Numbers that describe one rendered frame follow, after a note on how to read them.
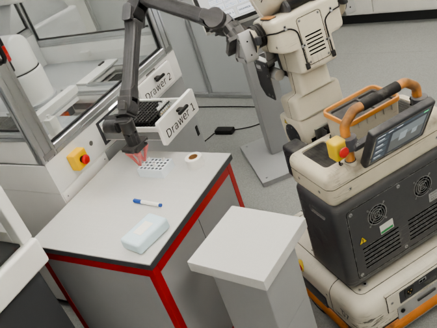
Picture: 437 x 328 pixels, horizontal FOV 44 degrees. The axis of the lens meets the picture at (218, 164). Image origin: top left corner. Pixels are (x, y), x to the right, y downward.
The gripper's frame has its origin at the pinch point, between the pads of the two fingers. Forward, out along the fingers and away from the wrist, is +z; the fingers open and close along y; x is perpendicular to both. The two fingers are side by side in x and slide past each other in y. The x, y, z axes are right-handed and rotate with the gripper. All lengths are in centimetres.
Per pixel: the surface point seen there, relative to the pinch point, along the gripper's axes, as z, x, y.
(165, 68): -9, -27, -66
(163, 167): 1.4, 11.0, 0.9
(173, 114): -9.0, 5.6, -21.9
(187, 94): -11.2, 5.3, -35.2
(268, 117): 50, -6, -117
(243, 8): -20, -1, -111
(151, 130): -7.0, -0.5, -12.5
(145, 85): -9, -27, -47
